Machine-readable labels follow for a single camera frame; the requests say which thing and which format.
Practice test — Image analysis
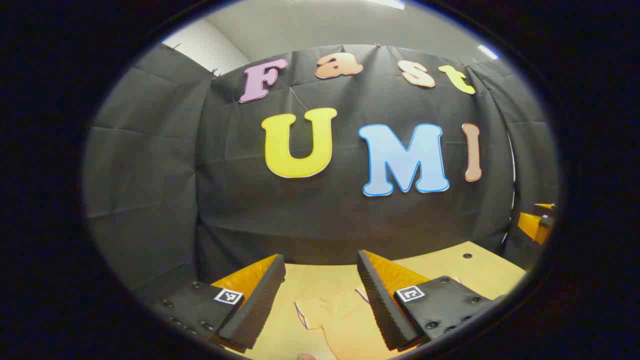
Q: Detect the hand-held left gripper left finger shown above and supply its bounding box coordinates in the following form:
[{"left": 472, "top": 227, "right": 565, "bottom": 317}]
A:
[{"left": 150, "top": 253, "right": 287, "bottom": 353}]

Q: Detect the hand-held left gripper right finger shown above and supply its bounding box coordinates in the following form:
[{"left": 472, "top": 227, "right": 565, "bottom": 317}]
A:
[{"left": 356, "top": 249, "right": 506, "bottom": 352}]

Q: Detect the orange T-shirt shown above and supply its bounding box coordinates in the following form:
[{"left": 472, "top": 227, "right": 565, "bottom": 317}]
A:
[{"left": 294, "top": 286, "right": 396, "bottom": 360}]

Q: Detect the black backdrop cloth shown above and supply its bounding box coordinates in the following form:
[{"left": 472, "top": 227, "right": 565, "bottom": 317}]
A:
[{"left": 82, "top": 42, "right": 560, "bottom": 301}]

